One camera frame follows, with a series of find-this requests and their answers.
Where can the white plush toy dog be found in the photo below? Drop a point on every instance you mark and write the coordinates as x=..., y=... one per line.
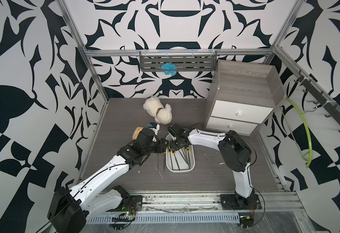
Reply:
x=161, y=114

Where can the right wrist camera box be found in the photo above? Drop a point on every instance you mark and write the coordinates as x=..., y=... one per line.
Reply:
x=174, y=130

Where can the grey wall hook rail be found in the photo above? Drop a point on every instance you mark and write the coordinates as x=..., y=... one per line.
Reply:
x=322, y=98

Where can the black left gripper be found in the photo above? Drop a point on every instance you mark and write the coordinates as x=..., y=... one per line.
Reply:
x=161, y=145

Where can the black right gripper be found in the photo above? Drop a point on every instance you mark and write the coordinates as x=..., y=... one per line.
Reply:
x=174, y=147

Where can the teal crumpled cloth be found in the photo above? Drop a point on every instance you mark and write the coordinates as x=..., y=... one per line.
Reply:
x=169, y=69

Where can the yellow black file in tray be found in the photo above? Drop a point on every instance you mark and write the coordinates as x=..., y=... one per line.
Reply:
x=170, y=167
x=174, y=154
x=187, y=157

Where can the grey wooden drawer cabinet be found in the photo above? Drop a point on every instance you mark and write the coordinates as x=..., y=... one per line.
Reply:
x=252, y=89

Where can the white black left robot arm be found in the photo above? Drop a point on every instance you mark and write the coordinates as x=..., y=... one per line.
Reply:
x=71, y=208

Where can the white plastic storage tray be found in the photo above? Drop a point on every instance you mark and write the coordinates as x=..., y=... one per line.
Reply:
x=181, y=157

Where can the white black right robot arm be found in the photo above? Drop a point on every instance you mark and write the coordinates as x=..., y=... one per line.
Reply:
x=236, y=155

